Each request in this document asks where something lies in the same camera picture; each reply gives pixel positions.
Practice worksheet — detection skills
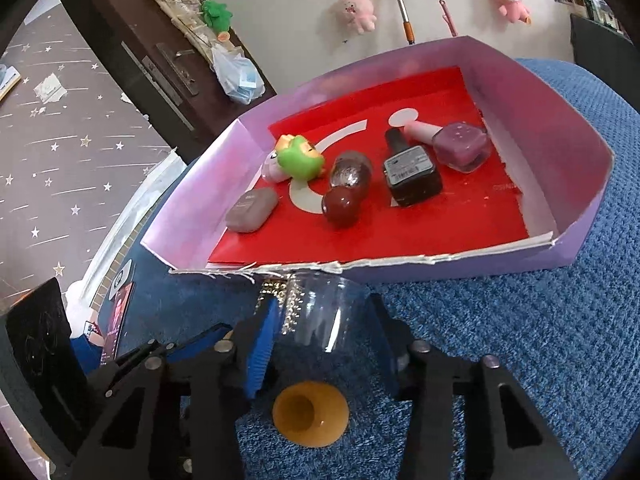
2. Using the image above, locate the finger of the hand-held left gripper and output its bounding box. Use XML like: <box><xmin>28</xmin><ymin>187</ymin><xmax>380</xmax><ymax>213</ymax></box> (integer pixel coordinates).
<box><xmin>87</xmin><ymin>324</ymin><xmax>235</xmax><ymax>386</ymax></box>

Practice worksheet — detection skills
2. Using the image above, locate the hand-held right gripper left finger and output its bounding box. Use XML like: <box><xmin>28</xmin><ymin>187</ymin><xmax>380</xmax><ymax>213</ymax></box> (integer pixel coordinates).
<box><xmin>75</xmin><ymin>296</ymin><xmax>282</xmax><ymax>480</ymax></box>

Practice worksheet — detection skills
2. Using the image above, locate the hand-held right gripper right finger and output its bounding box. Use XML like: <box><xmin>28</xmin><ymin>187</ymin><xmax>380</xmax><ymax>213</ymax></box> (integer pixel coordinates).
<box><xmin>367</xmin><ymin>292</ymin><xmax>581</xmax><ymax>480</ymax></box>

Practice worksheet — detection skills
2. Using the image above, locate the clear plastic container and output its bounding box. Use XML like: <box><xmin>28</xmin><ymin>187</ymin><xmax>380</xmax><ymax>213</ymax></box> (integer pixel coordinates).
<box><xmin>280</xmin><ymin>272</ymin><xmax>373</xmax><ymax>361</ymax></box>

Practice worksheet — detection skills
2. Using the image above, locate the grey earbuds case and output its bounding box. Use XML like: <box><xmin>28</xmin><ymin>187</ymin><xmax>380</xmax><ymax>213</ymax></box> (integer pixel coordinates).
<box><xmin>224</xmin><ymin>187</ymin><xmax>279</xmax><ymax>233</ymax></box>

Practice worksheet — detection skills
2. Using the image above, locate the red-brown round nail polish bottle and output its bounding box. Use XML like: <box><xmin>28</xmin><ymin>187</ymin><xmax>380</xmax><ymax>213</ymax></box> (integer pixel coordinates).
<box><xmin>321</xmin><ymin>150</ymin><xmax>375</xmax><ymax>228</ymax></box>

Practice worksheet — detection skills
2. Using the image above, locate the dark nail polish bottle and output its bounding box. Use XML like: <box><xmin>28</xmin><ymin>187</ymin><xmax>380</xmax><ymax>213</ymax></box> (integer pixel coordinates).
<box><xmin>382</xmin><ymin>128</ymin><xmax>444</xmax><ymax>207</ymax></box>

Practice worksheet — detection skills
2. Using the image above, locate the green hooded yellow figurine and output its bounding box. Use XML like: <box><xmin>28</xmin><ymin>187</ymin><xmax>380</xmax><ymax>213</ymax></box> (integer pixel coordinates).
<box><xmin>274</xmin><ymin>134</ymin><xmax>326</xmax><ymax>181</ymax></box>

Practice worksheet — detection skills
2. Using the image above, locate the purple cardboard box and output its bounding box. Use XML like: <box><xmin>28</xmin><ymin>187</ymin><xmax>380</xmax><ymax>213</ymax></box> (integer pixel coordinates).
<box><xmin>140</xmin><ymin>35</ymin><xmax>615</xmax><ymax>286</ymax></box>

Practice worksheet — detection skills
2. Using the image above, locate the gold hair clip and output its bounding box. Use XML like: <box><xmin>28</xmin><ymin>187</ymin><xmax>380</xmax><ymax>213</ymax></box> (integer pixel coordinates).
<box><xmin>257</xmin><ymin>280</ymin><xmax>306</xmax><ymax>333</ymax></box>

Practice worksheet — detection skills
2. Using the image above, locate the yellow cup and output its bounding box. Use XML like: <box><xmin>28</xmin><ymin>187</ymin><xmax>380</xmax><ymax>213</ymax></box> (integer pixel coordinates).
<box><xmin>272</xmin><ymin>381</ymin><xmax>350</xmax><ymax>448</ymax></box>

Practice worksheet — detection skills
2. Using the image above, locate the smartphone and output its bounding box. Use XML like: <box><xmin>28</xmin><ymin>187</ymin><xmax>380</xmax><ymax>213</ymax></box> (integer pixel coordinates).
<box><xmin>100</xmin><ymin>282</ymin><xmax>136</xmax><ymax>361</ymax></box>

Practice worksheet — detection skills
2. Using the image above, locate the blue knit mat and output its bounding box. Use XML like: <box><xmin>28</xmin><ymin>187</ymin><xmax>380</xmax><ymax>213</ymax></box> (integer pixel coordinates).
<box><xmin>90</xmin><ymin>57</ymin><xmax>640</xmax><ymax>480</ymax></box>

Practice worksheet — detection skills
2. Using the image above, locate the red paper liner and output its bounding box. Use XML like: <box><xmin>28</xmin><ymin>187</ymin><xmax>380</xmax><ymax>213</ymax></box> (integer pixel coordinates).
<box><xmin>207</xmin><ymin>65</ymin><xmax>531</xmax><ymax>267</ymax></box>

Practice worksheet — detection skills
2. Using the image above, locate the white pink round toy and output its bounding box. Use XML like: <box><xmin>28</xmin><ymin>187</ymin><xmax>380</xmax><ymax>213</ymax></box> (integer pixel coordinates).
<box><xmin>260</xmin><ymin>152</ymin><xmax>291</xmax><ymax>183</ymax></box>

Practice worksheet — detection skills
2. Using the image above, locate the purple nail polish bottle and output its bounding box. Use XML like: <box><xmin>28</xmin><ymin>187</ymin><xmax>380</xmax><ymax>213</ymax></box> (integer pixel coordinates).
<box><xmin>404</xmin><ymin>120</ymin><xmax>491</xmax><ymax>173</ymax></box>

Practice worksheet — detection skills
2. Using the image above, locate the clear plastic bag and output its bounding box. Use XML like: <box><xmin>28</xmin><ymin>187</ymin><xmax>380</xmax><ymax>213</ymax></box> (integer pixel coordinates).
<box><xmin>210</xmin><ymin>47</ymin><xmax>266</xmax><ymax>106</ymax></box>

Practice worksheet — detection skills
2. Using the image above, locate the brown wooden door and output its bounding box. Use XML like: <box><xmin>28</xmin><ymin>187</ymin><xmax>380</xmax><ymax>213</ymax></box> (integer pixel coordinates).
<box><xmin>55</xmin><ymin>0</ymin><xmax>278</xmax><ymax>163</ymax></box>

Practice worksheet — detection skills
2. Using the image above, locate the green plush toy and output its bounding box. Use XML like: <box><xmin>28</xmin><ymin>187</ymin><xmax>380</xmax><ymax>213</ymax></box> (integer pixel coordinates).
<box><xmin>200</xmin><ymin>0</ymin><xmax>233</xmax><ymax>33</ymax></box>

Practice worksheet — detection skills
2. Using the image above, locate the pink plush toy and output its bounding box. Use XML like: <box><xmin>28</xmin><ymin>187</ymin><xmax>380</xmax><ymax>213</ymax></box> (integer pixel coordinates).
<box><xmin>335</xmin><ymin>0</ymin><xmax>378</xmax><ymax>36</ymax></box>

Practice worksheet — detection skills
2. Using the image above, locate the black desk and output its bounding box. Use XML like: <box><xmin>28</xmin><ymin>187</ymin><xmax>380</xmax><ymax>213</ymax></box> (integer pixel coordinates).
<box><xmin>570</xmin><ymin>14</ymin><xmax>640</xmax><ymax>68</ymax></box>

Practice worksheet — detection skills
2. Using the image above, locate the metal door handle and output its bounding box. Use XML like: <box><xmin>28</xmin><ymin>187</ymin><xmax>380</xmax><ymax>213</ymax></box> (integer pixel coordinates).
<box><xmin>156</xmin><ymin>42</ymin><xmax>201</xmax><ymax>96</ymax></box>

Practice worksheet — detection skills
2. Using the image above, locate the pink wall hook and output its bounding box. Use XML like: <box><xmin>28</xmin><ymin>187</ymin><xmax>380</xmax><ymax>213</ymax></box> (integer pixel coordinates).
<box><xmin>439</xmin><ymin>0</ymin><xmax>459</xmax><ymax>37</ymax></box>

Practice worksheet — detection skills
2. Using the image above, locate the paintbrush on wall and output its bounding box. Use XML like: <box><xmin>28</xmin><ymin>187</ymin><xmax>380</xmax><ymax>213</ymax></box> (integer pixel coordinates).
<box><xmin>382</xmin><ymin>0</ymin><xmax>417</xmax><ymax>46</ymax></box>

